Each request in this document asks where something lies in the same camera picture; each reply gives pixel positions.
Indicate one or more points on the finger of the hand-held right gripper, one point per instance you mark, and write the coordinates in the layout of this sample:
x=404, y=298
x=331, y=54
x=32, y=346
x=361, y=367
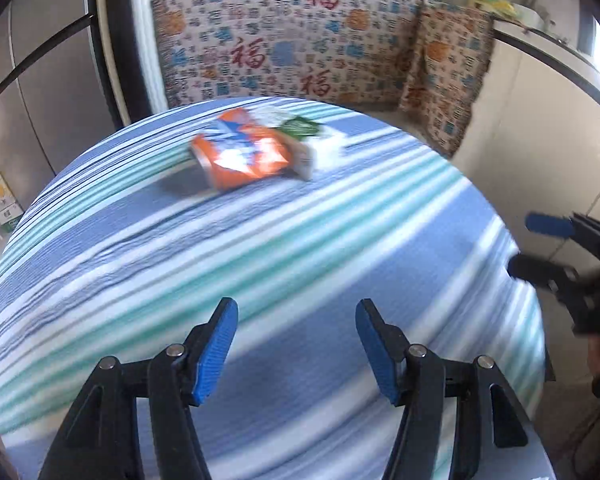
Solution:
x=535, y=267
x=547, y=224

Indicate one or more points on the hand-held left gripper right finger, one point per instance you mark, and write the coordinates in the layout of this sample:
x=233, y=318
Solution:
x=375, y=352

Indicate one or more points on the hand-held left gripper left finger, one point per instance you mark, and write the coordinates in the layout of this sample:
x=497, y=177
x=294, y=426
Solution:
x=215, y=350

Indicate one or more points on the orange snack packet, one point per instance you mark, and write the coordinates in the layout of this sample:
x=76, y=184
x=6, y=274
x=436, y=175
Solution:
x=240, y=152

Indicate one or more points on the white and green packet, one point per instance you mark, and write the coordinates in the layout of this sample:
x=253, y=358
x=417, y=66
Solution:
x=307, y=157

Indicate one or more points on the white kitchen cabinet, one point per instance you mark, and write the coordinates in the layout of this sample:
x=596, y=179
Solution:
x=530, y=135

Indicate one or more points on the blue striped tablecloth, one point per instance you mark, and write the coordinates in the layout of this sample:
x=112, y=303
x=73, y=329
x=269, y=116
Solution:
x=280, y=260

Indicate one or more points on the small printed blanket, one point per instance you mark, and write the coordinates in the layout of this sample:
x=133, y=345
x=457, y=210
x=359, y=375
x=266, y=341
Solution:
x=445, y=75

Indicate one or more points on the yellow green bag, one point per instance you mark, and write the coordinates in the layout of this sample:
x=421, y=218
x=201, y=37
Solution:
x=490, y=4

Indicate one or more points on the grey refrigerator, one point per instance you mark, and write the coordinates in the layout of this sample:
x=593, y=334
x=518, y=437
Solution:
x=45, y=85

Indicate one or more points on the large printed blanket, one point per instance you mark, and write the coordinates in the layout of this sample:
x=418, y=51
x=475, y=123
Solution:
x=280, y=35

